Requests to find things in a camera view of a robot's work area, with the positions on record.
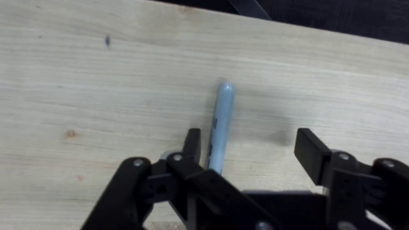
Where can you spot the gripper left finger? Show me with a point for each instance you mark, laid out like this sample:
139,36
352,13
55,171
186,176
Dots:
191,179

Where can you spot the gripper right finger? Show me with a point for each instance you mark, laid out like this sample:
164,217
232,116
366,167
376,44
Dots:
348,182

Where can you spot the light grey pen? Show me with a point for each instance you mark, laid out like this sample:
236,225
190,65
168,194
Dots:
220,127

